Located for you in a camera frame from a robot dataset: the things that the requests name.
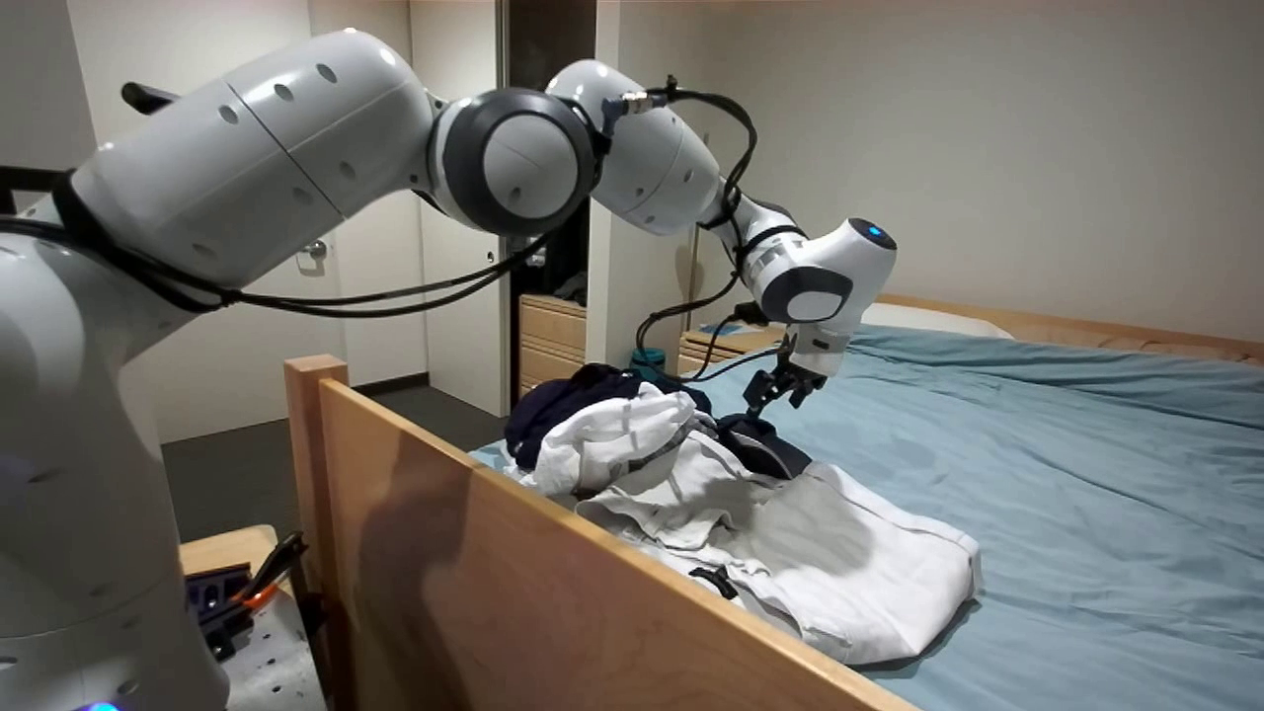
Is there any small wooden box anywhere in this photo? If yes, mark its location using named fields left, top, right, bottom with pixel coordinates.
left=174, top=520, right=286, bottom=583

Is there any wooden bed frame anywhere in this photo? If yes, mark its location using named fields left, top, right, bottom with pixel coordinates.
left=286, top=287, right=1264, bottom=711

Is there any wooden drawer chest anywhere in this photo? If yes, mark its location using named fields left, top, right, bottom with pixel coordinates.
left=519, top=292, right=589, bottom=391

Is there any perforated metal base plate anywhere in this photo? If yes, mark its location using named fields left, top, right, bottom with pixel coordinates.
left=213, top=604, right=330, bottom=711

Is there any wooden nightstand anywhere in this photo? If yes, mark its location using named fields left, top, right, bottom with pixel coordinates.
left=674, top=326, right=786, bottom=376

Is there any black tool organizer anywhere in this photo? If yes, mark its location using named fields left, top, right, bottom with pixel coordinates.
left=182, top=560, right=301, bottom=664

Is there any black bar camera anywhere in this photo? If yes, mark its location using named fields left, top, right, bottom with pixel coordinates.
left=120, top=80, right=176, bottom=118

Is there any white pillow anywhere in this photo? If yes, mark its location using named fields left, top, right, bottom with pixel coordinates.
left=862, top=298, right=1019, bottom=346

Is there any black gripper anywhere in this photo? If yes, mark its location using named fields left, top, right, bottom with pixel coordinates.
left=736, top=356, right=831, bottom=434

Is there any blue bed sheet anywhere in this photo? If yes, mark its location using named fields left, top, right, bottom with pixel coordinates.
left=470, top=319, right=1264, bottom=711

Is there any white closet door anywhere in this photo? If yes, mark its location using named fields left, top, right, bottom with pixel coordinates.
left=408, top=0, right=515, bottom=417

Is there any black camera stand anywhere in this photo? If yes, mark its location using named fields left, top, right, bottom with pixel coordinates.
left=0, top=161, right=84, bottom=214

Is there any folded white garment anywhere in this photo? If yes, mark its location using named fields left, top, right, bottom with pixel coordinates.
left=573, top=427, right=982, bottom=666

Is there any black marker pen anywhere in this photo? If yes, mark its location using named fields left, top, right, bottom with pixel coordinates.
left=242, top=527, right=311, bottom=604

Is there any crumpled white garment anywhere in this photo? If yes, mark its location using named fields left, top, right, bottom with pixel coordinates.
left=531, top=376, right=700, bottom=501

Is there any dark navy garment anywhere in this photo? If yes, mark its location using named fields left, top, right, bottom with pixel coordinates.
left=503, top=359, right=715, bottom=472

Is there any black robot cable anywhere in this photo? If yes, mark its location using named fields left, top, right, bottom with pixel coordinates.
left=0, top=69, right=794, bottom=377

